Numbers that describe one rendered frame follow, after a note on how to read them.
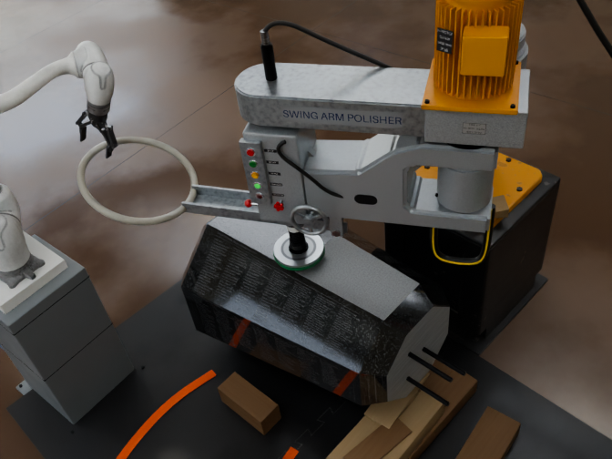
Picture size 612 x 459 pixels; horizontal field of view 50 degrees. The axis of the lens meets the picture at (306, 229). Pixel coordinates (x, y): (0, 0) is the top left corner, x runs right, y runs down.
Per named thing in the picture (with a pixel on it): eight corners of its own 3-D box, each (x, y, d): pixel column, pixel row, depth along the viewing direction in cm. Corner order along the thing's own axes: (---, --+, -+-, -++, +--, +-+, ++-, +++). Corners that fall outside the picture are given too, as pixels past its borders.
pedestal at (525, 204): (448, 229, 398) (454, 127, 347) (547, 280, 361) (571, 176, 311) (377, 292, 368) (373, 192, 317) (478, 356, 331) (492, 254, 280)
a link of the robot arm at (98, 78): (116, 107, 257) (108, 85, 264) (118, 75, 246) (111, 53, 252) (86, 107, 252) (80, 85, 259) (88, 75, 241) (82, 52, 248)
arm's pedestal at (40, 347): (72, 439, 321) (4, 340, 266) (15, 388, 346) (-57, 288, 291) (148, 368, 347) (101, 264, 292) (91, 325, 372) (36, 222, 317)
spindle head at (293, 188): (362, 198, 264) (356, 102, 234) (350, 235, 249) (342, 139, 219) (276, 189, 273) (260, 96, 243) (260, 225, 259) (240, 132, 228)
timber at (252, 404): (221, 401, 326) (217, 387, 318) (239, 384, 332) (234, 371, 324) (264, 435, 310) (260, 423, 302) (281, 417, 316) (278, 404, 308)
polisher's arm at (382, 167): (489, 219, 253) (502, 111, 220) (484, 261, 238) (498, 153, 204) (305, 200, 272) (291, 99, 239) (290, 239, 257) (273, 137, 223)
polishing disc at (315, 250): (320, 269, 270) (320, 267, 269) (269, 266, 274) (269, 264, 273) (327, 232, 285) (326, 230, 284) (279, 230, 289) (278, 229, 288)
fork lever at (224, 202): (355, 206, 267) (354, 197, 263) (344, 239, 254) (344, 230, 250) (198, 188, 283) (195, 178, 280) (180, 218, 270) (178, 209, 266)
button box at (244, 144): (273, 200, 248) (262, 138, 229) (271, 205, 246) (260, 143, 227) (253, 198, 250) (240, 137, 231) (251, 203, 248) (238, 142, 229)
